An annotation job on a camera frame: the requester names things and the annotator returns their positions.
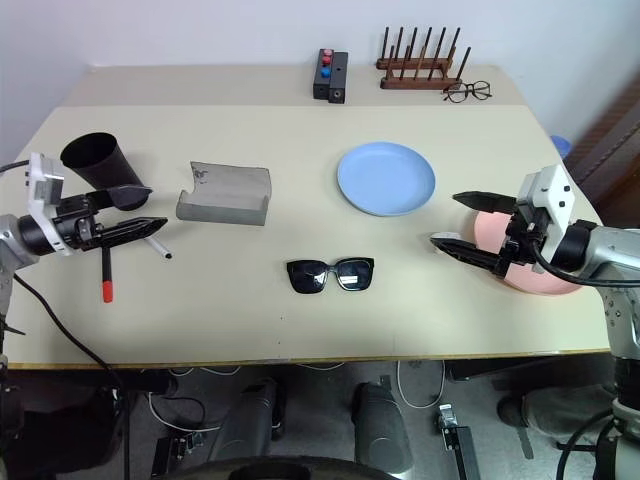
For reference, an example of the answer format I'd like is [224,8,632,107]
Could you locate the white floor cable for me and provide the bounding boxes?
[396,358,447,410]

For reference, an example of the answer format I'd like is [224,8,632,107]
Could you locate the blue plate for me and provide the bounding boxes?
[336,141,437,218]

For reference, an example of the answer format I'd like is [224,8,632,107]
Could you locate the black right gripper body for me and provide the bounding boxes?
[498,201,552,277]

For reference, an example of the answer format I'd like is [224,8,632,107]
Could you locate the grey glasses case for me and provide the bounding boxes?
[175,160,273,229]

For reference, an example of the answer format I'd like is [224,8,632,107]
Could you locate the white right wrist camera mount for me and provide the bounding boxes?
[516,163,577,266]

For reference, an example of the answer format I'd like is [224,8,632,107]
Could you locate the black box with coloured buttons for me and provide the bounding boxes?
[312,47,335,101]

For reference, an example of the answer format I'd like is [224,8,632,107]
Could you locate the black-rimmed eyeglasses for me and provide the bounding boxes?
[441,80,494,105]

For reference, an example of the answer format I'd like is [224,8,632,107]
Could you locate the black sunglasses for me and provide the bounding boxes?
[285,256,376,296]

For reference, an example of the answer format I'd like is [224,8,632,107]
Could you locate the black pen with red cap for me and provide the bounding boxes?
[100,243,115,304]

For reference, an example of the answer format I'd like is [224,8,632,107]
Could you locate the person's grey trouser leg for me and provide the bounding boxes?
[521,388,617,447]

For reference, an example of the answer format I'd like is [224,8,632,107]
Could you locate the black metal bracket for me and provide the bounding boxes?
[436,401,485,480]

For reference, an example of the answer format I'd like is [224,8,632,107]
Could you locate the dark wooden furniture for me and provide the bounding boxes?
[563,74,640,229]

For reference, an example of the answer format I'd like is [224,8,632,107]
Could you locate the person's dark shoe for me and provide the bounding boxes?
[496,393,532,430]

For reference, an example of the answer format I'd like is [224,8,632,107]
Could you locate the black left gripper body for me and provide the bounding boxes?
[53,192,109,252]

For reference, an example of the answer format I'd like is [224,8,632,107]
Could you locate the brown wooden peg rack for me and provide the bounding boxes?
[375,25,473,92]

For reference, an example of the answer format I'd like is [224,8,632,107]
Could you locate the black table frame bar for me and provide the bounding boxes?
[443,355,617,385]

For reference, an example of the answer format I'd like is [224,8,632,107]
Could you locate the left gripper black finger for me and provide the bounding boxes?
[95,216,169,248]
[85,183,153,211]

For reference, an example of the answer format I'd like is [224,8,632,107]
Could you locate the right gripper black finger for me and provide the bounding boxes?
[451,190,517,215]
[430,237,507,277]

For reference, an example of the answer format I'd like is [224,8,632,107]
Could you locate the white pen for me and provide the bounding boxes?
[146,234,174,262]

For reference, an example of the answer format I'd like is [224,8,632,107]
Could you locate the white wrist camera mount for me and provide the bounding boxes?
[516,163,577,266]
[23,151,72,257]

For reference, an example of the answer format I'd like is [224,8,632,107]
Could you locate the black connector box on floor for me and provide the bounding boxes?
[151,433,207,477]

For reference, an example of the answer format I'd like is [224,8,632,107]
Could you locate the blue round object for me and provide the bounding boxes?
[549,134,573,162]

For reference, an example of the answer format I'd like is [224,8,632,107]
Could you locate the dark rounded shape under table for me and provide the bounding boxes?
[208,376,287,464]
[351,381,415,475]

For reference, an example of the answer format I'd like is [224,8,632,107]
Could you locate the black pen holder cup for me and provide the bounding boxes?
[59,132,152,212]

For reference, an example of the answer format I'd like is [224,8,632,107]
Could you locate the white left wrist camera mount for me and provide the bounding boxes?
[23,151,72,257]

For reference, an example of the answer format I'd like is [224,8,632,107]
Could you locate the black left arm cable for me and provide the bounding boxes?
[0,158,132,480]

